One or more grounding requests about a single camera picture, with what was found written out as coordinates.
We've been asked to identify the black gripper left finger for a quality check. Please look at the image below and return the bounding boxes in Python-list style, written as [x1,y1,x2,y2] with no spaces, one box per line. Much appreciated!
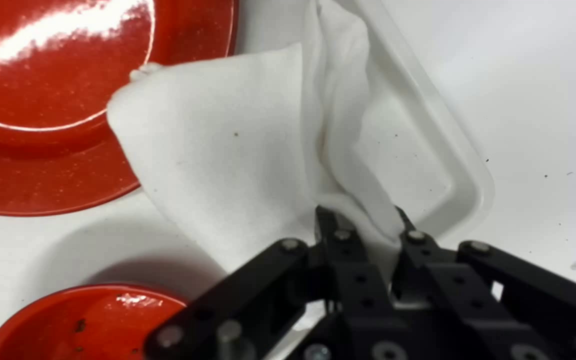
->
[316,206,380,309]

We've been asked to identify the large red plate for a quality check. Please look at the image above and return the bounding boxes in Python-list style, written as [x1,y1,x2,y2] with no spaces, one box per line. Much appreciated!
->
[0,0,242,216]

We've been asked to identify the red and white towel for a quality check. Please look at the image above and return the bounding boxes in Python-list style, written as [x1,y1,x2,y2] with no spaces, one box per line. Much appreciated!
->
[107,0,403,271]

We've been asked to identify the round white table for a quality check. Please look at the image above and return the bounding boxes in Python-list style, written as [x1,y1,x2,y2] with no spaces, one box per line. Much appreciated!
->
[388,0,576,281]

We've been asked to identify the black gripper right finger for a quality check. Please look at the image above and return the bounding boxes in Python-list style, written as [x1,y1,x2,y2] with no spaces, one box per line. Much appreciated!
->
[394,209,444,309]

